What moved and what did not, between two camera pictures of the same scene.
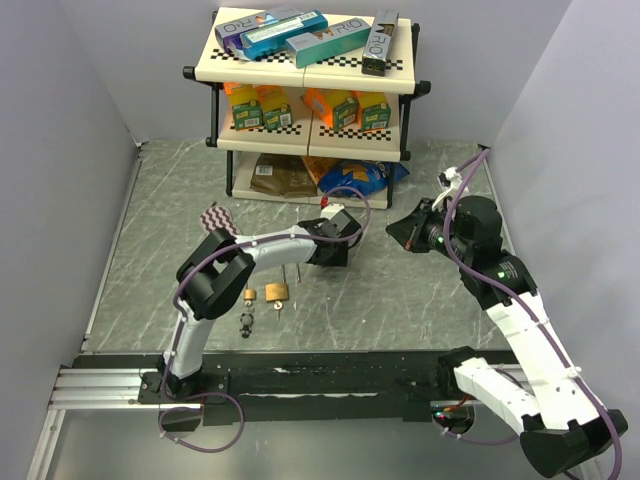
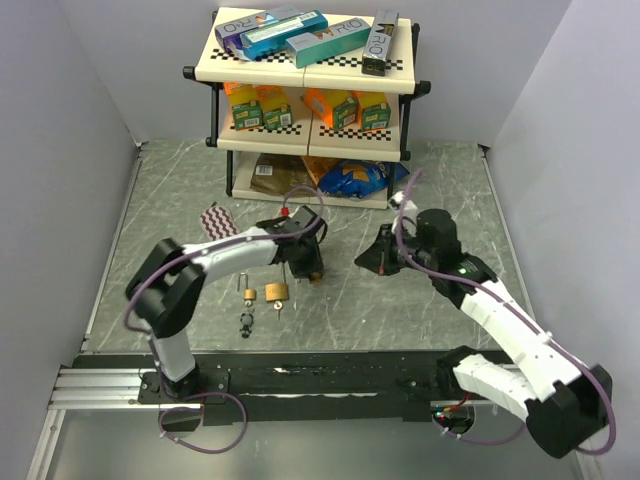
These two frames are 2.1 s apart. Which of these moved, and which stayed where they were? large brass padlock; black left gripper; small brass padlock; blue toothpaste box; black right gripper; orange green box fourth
Moved: black left gripper; black right gripper
Stayed: large brass padlock; small brass padlock; blue toothpaste box; orange green box fourth
